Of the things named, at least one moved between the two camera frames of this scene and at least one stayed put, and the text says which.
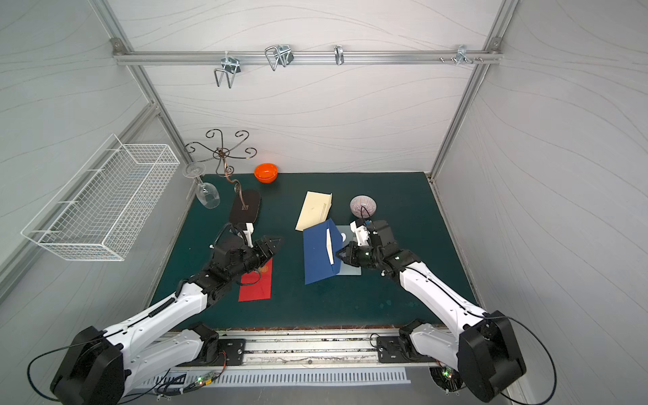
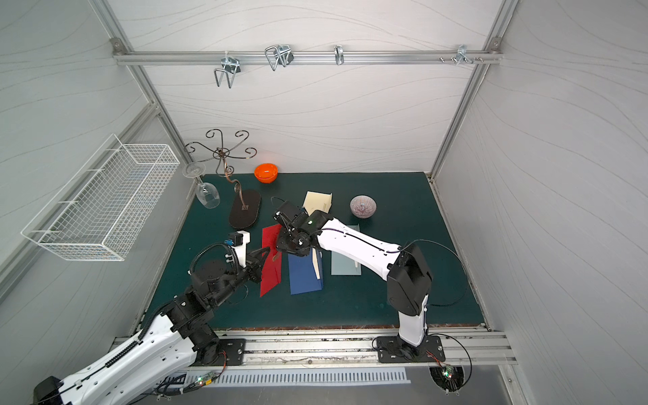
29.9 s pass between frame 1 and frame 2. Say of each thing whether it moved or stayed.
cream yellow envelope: stayed
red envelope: moved
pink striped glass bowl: stayed
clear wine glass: stayed
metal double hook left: stayed
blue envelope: moved
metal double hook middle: stayed
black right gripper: moved
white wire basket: stayed
